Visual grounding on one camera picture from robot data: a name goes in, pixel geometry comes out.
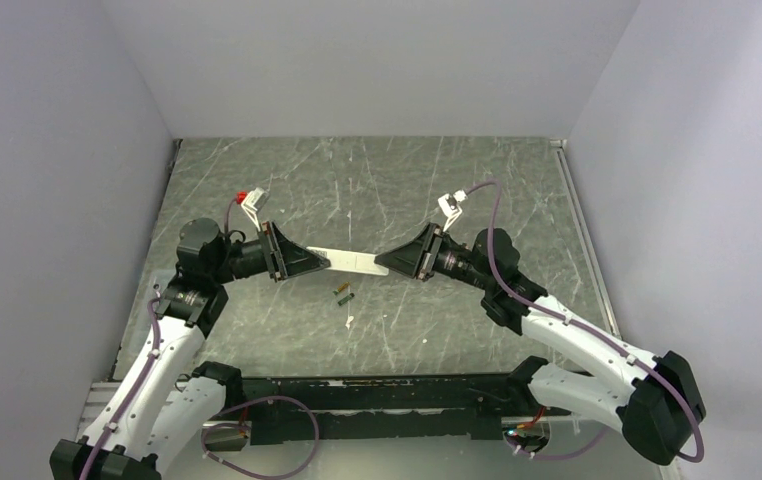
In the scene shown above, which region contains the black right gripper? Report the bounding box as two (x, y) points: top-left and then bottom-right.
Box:
(374, 223), (494, 293)

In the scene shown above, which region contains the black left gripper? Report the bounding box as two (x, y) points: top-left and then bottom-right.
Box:
(210, 220), (329, 285)

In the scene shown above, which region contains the white remote control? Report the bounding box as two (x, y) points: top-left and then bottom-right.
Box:
(307, 246), (390, 276)

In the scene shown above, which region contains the green AAA battery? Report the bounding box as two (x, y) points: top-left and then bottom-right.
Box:
(337, 292), (355, 306)

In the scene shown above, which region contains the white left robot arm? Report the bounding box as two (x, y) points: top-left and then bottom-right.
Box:
(50, 218), (330, 479)

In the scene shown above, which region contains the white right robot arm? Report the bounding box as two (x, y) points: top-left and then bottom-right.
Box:
(374, 223), (706, 465)

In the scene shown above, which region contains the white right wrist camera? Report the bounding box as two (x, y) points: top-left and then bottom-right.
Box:
(437, 190), (467, 232)

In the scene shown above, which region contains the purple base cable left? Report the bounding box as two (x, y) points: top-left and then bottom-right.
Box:
(200, 397), (319, 480)

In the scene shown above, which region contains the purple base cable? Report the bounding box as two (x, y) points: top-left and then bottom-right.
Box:
(200, 397), (319, 480)
(504, 423), (611, 462)

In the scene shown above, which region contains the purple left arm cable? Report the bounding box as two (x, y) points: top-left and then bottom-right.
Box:
(74, 298), (162, 480)

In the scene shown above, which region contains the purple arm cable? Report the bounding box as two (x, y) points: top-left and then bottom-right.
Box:
(74, 298), (162, 480)
(464, 180), (707, 464)

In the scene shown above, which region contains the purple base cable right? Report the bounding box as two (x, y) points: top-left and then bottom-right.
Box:
(504, 423), (611, 462)

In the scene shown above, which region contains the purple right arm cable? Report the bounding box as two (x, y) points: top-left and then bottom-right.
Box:
(464, 180), (707, 464)

